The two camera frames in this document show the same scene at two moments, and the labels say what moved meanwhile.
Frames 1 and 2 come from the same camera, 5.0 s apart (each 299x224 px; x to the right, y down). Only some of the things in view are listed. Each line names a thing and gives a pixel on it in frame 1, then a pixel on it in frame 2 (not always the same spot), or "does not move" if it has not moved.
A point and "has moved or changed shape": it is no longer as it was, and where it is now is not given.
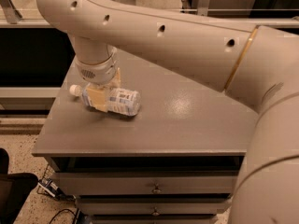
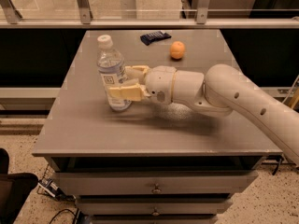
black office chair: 14,189 does not move
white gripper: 97,73 to 159,84
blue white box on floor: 49,186 does not move
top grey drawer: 149,182 does not move
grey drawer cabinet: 175,161 does not move
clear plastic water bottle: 122,101 has moved or changed shape
